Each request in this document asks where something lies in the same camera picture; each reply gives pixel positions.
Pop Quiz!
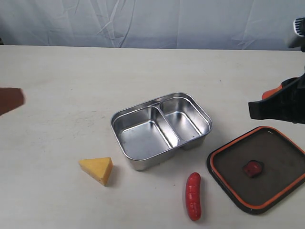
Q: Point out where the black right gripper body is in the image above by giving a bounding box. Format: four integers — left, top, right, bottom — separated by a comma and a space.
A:
281, 74, 305, 124

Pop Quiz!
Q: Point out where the dark transparent lid orange valve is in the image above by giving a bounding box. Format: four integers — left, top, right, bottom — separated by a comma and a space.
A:
206, 126, 305, 215

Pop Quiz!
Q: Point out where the yellow cheese wedge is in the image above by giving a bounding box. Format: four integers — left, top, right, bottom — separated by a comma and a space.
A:
79, 157, 113, 186

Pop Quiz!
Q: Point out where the red sausage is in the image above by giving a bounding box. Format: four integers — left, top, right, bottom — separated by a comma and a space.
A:
185, 172, 202, 221

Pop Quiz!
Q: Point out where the light blue backdrop cloth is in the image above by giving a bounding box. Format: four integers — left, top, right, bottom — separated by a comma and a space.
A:
0, 0, 305, 50

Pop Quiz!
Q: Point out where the steel two-compartment lunch box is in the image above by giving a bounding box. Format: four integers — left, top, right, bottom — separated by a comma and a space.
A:
111, 92, 213, 171

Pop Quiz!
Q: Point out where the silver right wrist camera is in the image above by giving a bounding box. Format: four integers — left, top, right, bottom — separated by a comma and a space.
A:
285, 17, 305, 52

